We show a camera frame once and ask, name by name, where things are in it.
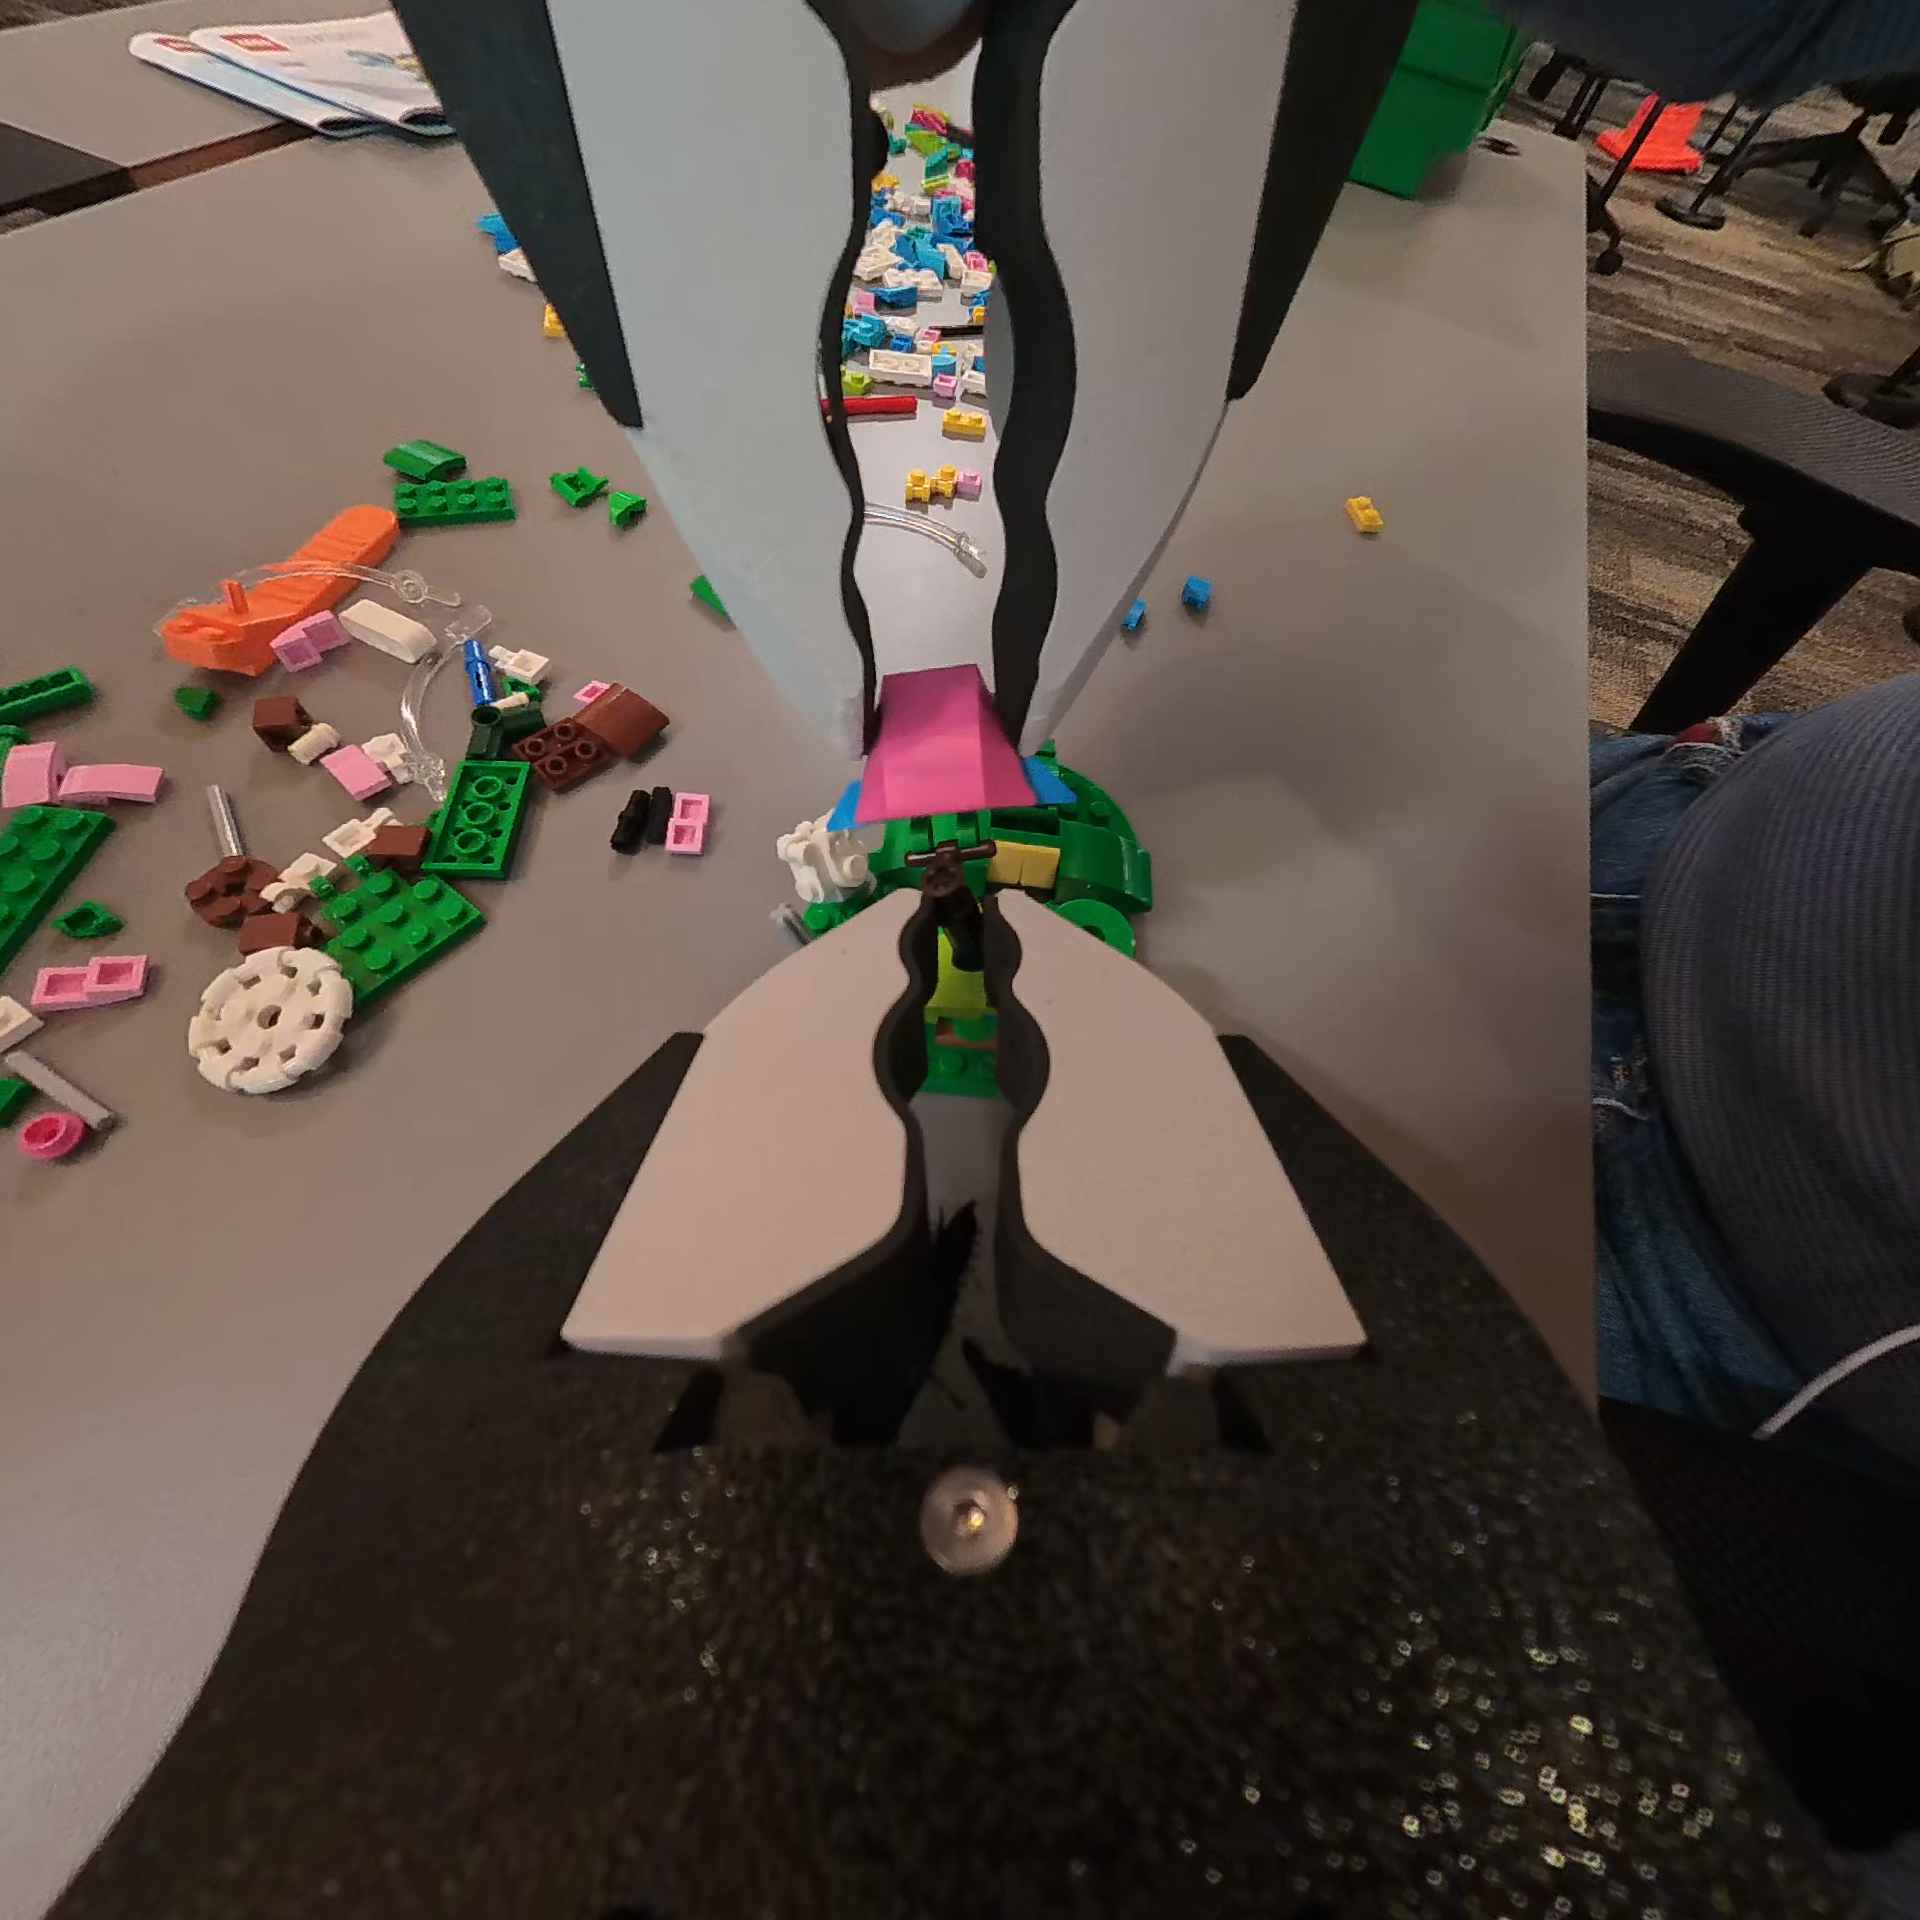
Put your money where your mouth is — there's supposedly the black office chair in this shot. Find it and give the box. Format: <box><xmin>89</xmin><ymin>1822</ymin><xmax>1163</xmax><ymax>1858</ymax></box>
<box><xmin>1586</xmin><ymin>348</ymin><xmax>1920</xmax><ymax>735</ymax></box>
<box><xmin>1704</xmin><ymin>71</ymin><xmax>1920</xmax><ymax>242</ymax></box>

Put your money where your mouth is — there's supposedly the green lego model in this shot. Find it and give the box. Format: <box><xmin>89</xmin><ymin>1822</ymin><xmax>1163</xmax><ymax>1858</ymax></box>
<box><xmin>773</xmin><ymin>757</ymin><xmax>1157</xmax><ymax>1100</ymax></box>

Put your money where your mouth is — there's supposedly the cluster of green brown lego pieces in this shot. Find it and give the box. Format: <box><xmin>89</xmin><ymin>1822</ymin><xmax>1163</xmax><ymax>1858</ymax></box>
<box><xmin>0</xmin><ymin>435</ymin><xmax>732</xmax><ymax>1163</ymax></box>

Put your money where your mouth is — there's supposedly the person's blue jeans leg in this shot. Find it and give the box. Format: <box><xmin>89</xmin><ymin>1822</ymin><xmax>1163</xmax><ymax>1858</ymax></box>
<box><xmin>1591</xmin><ymin>718</ymin><xmax>1802</xmax><ymax>1403</ymax></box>

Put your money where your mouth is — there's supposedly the green storage box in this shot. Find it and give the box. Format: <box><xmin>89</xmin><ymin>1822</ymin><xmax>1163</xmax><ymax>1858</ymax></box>
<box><xmin>1347</xmin><ymin>0</ymin><xmax>1524</xmax><ymax>202</ymax></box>

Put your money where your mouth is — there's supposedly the pile of colourful lego bricks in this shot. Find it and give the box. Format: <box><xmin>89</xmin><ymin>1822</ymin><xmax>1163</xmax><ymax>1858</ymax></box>
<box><xmin>477</xmin><ymin>97</ymin><xmax>999</xmax><ymax>505</ymax></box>

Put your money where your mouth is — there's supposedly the white round lego wheel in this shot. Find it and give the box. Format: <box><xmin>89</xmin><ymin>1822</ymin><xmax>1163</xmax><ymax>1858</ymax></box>
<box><xmin>187</xmin><ymin>951</ymin><xmax>357</xmax><ymax>1097</ymax></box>

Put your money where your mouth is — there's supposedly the person's grey ribbed sweater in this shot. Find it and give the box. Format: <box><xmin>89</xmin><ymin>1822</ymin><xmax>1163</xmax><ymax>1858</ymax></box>
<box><xmin>1641</xmin><ymin>675</ymin><xmax>1920</xmax><ymax>1426</ymax></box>

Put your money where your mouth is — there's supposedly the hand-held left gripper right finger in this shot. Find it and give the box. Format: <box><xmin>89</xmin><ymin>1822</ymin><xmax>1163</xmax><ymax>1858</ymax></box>
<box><xmin>983</xmin><ymin>891</ymin><xmax>1369</xmax><ymax>1375</ymax></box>

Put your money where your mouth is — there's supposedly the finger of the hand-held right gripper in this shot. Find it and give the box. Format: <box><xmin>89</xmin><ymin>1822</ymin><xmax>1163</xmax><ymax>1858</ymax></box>
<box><xmin>546</xmin><ymin>0</ymin><xmax>890</xmax><ymax>754</ymax></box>
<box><xmin>971</xmin><ymin>0</ymin><xmax>1299</xmax><ymax>751</ymax></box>

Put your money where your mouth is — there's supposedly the white instruction booklet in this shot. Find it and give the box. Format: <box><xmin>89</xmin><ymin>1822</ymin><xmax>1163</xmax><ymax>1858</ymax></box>
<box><xmin>187</xmin><ymin>18</ymin><xmax>449</xmax><ymax>122</ymax></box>
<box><xmin>129</xmin><ymin>30</ymin><xmax>452</xmax><ymax>139</ymax></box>

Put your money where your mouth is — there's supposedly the orange lego piece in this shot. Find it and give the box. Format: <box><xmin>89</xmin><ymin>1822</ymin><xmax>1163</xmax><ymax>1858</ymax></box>
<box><xmin>159</xmin><ymin>505</ymin><xmax>405</xmax><ymax>676</ymax></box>

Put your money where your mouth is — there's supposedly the orange floor cone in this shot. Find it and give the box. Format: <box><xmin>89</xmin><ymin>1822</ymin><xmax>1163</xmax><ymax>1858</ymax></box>
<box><xmin>1594</xmin><ymin>93</ymin><xmax>1711</xmax><ymax>179</ymax></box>

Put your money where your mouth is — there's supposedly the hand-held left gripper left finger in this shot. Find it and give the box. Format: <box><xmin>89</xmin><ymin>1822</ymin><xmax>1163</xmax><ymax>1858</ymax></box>
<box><xmin>561</xmin><ymin>891</ymin><xmax>945</xmax><ymax>1359</ymax></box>

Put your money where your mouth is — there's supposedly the pink lego roof piece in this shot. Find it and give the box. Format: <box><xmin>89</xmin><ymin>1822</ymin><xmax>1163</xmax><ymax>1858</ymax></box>
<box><xmin>852</xmin><ymin>660</ymin><xmax>1041</xmax><ymax>828</ymax></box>

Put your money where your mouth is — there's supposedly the white cable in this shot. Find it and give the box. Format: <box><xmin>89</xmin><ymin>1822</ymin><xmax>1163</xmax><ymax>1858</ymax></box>
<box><xmin>1752</xmin><ymin>1318</ymin><xmax>1920</xmax><ymax>1442</ymax></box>

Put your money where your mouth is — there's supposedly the clear lego tube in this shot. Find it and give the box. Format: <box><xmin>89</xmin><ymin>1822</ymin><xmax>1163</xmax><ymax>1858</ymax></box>
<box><xmin>863</xmin><ymin>502</ymin><xmax>993</xmax><ymax>578</ymax></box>

